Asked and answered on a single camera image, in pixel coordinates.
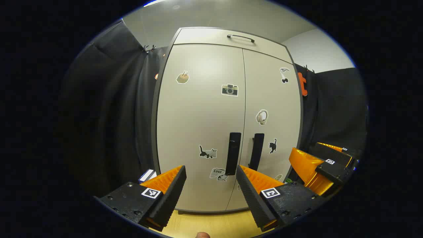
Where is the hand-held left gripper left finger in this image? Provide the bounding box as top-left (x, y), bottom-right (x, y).
top-left (94, 165), bottom-right (187, 232)

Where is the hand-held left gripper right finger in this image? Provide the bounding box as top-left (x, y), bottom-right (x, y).
top-left (236, 165), bottom-right (327, 232)

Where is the beige cabinet door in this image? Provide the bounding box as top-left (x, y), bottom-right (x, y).
top-left (156, 43), bottom-right (247, 212)
top-left (226, 49), bottom-right (302, 211)

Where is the beige double-door shoe cabinet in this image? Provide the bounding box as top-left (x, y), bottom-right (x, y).
top-left (151, 26), bottom-right (304, 214)

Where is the beige cabinet drawer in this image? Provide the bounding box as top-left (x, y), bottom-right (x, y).
top-left (173, 27), bottom-right (294, 65)

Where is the blue and white box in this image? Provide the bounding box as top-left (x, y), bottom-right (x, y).
top-left (138, 169), bottom-right (157, 184)

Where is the black backdrop cloth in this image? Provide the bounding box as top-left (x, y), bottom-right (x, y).
top-left (59, 20), bottom-right (167, 199)
top-left (294, 63), bottom-right (367, 166)

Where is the black drawer handle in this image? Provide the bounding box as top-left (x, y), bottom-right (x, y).
top-left (227, 34), bottom-right (255, 43)

